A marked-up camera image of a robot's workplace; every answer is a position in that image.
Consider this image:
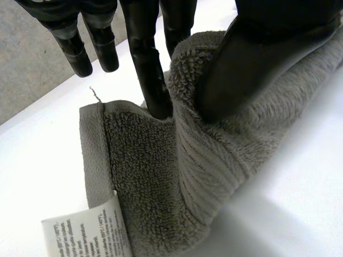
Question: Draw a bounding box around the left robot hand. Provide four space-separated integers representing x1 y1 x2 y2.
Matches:
14 0 343 120

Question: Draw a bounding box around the grey towel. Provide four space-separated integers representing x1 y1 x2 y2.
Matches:
41 31 343 257

